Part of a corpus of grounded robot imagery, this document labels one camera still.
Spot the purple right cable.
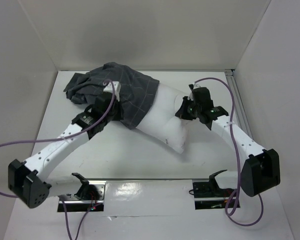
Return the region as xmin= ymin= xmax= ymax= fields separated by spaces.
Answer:
xmin=189 ymin=77 xmax=264 ymax=227

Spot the dark grey checked pillowcase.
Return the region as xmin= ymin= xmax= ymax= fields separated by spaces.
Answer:
xmin=63 ymin=62 xmax=160 ymax=130

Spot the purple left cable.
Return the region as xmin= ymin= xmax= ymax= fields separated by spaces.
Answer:
xmin=0 ymin=79 xmax=116 ymax=240

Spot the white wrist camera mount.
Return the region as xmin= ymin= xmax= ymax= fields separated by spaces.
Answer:
xmin=103 ymin=81 xmax=121 ymax=102
xmin=188 ymin=83 xmax=201 ymax=91

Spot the white pillow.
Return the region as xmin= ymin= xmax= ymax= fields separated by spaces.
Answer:
xmin=136 ymin=83 xmax=188 ymax=154

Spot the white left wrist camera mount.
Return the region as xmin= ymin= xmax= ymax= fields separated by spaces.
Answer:
xmin=103 ymin=81 xmax=121 ymax=102

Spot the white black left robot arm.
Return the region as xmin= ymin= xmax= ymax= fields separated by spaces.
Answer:
xmin=8 ymin=92 xmax=122 ymax=209

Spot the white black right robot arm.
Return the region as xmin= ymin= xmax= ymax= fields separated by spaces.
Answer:
xmin=175 ymin=84 xmax=281 ymax=197

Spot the aluminium frame rail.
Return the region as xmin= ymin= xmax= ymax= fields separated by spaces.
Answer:
xmin=224 ymin=69 xmax=248 ymax=134

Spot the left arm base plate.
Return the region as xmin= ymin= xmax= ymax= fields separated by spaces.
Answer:
xmin=63 ymin=180 xmax=106 ymax=213

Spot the purple cable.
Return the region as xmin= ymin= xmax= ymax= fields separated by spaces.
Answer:
xmin=189 ymin=77 xmax=264 ymax=227
xmin=0 ymin=79 xmax=116 ymax=240

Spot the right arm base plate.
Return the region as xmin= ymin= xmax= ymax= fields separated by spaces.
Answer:
xmin=188 ymin=181 xmax=234 ymax=210

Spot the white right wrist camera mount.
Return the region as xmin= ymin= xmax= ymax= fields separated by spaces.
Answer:
xmin=188 ymin=83 xmax=201 ymax=91

